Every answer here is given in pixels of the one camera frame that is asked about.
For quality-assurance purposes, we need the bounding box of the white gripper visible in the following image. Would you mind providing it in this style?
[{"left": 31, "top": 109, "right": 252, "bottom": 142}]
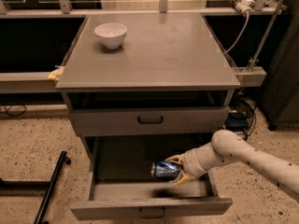
[{"left": 165, "top": 148, "right": 208, "bottom": 185}]

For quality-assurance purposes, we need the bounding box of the blue pepsi can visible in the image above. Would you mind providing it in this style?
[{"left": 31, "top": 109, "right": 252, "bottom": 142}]
[{"left": 151, "top": 161, "right": 182, "bottom": 181}]

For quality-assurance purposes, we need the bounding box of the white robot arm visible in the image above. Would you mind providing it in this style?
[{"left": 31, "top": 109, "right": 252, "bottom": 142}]
[{"left": 166, "top": 130, "right": 299, "bottom": 202}]

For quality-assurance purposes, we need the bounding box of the closed grey top drawer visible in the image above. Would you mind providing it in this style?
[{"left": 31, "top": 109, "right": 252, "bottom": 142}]
[{"left": 68, "top": 106, "right": 229, "bottom": 136}]

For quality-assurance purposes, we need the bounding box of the open grey middle drawer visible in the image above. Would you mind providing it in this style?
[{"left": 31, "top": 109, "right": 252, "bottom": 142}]
[{"left": 71, "top": 133, "right": 233, "bottom": 220}]

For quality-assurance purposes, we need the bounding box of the grey drawer cabinet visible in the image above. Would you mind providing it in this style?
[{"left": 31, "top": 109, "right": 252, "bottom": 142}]
[{"left": 55, "top": 13, "right": 241, "bottom": 161}]

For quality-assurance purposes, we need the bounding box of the black metal stand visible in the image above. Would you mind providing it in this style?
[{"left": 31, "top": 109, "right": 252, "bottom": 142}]
[{"left": 0, "top": 150, "right": 71, "bottom": 224}]

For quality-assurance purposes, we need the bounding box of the white ceramic bowl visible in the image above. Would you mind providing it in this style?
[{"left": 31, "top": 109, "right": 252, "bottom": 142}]
[{"left": 94, "top": 22, "right": 127, "bottom": 49}]

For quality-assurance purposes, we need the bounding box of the yellow tape piece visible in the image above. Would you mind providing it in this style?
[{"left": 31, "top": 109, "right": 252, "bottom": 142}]
[{"left": 48, "top": 66, "right": 64, "bottom": 81}]

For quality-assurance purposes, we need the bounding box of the white power strip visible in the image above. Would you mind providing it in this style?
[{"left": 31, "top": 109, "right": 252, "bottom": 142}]
[{"left": 228, "top": 0, "right": 254, "bottom": 16}]

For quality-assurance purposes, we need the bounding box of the black cable bundle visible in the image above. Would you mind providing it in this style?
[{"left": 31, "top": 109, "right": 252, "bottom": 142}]
[{"left": 228, "top": 96, "right": 258, "bottom": 142}]

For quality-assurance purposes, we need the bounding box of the white power cable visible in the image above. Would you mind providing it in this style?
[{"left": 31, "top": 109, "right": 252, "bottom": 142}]
[{"left": 222, "top": 10, "right": 250, "bottom": 55}]

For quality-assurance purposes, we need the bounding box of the black floor cable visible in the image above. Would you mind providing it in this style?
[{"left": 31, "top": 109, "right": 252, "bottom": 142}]
[{"left": 0, "top": 105, "right": 27, "bottom": 118}]

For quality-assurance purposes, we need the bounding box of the grey metal rail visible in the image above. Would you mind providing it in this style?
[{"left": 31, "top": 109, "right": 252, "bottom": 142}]
[{"left": 0, "top": 72, "right": 57, "bottom": 94}]

